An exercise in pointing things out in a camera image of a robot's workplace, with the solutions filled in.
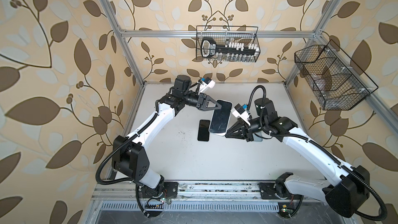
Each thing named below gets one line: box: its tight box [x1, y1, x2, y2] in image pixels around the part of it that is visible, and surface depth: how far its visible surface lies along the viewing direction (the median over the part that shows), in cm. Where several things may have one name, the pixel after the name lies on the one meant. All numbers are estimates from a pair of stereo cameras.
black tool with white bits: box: [200, 37, 261, 59], surface depth 85 cm
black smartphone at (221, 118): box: [208, 99, 233, 137], surface depth 65 cm
